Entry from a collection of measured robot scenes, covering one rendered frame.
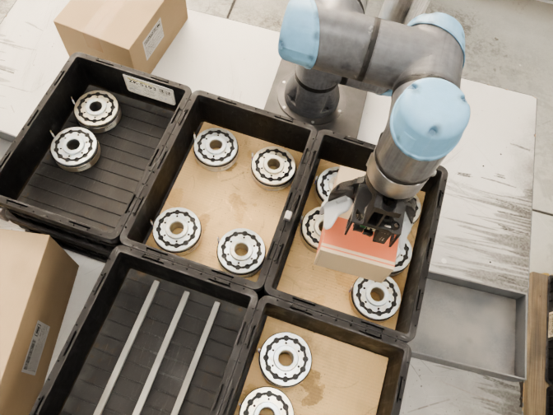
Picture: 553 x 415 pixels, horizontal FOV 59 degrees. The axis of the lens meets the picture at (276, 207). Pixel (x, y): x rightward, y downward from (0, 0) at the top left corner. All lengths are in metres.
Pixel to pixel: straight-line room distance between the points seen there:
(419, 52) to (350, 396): 0.68
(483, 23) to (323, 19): 2.36
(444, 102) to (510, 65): 2.27
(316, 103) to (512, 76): 1.59
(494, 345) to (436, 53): 0.85
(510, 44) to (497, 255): 1.70
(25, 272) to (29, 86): 0.66
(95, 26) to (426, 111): 1.06
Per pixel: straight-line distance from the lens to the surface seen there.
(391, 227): 0.70
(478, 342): 1.28
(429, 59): 0.60
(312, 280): 1.07
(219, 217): 1.11
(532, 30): 3.02
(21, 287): 1.07
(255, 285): 0.95
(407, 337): 0.98
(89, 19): 1.45
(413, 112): 0.52
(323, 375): 1.04
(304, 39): 0.59
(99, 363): 1.06
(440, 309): 1.27
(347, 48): 0.59
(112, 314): 1.08
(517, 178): 1.51
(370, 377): 1.05
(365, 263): 0.79
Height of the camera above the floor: 1.85
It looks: 65 degrees down
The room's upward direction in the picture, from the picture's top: 9 degrees clockwise
